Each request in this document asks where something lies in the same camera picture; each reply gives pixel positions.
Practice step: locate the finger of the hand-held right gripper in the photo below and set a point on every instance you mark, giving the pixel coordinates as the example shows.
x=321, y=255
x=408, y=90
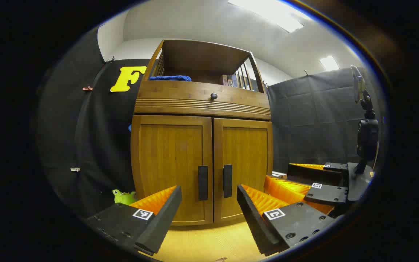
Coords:
x=326, y=194
x=315, y=174

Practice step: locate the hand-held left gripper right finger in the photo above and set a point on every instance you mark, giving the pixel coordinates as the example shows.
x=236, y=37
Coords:
x=253, y=222

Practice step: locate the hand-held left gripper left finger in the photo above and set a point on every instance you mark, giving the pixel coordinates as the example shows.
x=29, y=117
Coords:
x=162, y=218

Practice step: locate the wooden cabinet door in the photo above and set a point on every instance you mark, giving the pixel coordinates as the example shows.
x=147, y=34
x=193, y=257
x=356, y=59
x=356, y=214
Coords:
x=169, y=160
x=246, y=160

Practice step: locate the wooden double-door shoe cabinet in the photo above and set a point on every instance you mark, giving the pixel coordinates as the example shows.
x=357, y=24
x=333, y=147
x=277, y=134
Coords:
x=195, y=102

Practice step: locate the green frog plush toy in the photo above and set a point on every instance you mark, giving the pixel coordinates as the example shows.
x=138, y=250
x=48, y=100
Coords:
x=124, y=198

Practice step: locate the black backdrop cloth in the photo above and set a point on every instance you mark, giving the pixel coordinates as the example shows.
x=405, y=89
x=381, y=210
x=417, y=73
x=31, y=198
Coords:
x=315, y=120
x=96, y=138

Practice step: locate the small ceiling light panel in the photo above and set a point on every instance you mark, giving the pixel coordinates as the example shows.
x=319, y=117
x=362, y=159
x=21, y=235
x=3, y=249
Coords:
x=329, y=63

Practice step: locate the white clip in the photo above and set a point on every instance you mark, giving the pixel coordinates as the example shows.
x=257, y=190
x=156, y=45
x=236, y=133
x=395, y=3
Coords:
x=75, y=169

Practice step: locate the row of books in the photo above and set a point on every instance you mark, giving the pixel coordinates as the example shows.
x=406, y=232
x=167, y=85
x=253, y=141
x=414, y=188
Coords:
x=231, y=80

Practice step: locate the black drawer knob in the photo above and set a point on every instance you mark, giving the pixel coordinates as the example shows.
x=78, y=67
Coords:
x=214, y=96

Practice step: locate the blue cloth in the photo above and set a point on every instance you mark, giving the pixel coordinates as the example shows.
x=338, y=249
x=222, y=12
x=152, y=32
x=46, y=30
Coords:
x=169, y=78

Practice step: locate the large ceiling light panel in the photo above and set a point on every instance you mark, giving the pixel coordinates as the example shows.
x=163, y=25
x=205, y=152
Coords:
x=271, y=12

